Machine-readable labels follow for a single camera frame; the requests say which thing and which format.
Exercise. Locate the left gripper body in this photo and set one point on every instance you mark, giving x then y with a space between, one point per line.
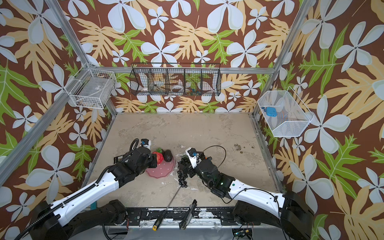
151 162

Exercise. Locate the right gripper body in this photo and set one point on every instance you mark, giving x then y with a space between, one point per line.
198 172

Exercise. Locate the red strawberry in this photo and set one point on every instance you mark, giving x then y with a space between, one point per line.
159 157

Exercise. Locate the dark avocado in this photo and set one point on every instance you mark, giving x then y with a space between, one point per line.
168 156

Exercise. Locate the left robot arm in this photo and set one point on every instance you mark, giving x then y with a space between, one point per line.
67 217

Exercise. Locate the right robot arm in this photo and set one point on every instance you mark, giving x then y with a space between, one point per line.
287 210

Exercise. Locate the black grape bunch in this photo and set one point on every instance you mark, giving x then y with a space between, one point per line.
182 178

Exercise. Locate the pink polka dot plate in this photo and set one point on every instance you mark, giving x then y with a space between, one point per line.
162 170

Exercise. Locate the black rod yellow tip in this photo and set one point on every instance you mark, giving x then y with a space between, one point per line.
160 219

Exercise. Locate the blue object in basket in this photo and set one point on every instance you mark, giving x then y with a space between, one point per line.
270 111

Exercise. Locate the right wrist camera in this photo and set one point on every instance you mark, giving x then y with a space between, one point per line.
192 156

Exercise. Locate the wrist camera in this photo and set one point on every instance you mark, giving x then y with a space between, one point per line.
192 156
146 143

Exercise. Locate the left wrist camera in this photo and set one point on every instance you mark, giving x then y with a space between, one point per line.
146 143

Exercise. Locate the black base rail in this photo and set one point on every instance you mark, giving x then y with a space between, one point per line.
225 215

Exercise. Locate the white wire basket left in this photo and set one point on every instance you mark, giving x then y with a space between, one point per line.
92 88

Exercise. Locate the white wire basket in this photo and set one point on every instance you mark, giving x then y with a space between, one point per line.
92 88
293 116

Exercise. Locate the white wire basket right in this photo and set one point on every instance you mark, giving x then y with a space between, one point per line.
293 116

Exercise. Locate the black wire basket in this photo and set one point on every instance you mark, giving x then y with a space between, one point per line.
196 79

